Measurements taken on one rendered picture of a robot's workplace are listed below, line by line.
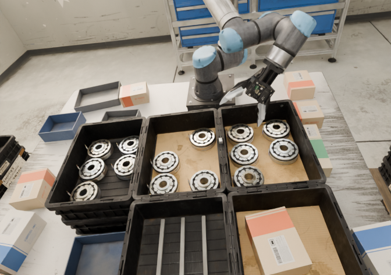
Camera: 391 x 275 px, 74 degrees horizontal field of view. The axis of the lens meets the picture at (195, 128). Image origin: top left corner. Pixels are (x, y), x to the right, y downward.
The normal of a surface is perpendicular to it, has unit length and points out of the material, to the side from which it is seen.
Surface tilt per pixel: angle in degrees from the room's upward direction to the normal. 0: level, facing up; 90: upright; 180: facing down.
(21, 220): 0
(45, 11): 90
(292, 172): 0
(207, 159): 0
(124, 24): 90
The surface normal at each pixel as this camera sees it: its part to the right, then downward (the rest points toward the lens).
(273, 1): -0.08, 0.71
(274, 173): -0.15, -0.70
